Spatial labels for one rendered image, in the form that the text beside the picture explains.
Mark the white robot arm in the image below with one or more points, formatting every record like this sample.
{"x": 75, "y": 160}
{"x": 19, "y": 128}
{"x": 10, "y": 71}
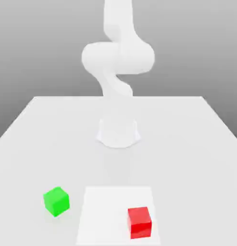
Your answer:
{"x": 118, "y": 57}

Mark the small green cube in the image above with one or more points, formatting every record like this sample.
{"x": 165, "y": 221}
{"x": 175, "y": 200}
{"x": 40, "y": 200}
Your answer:
{"x": 56, "y": 201}

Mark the small red cube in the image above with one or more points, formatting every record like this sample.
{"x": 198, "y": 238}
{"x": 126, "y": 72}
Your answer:
{"x": 139, "y": 223}

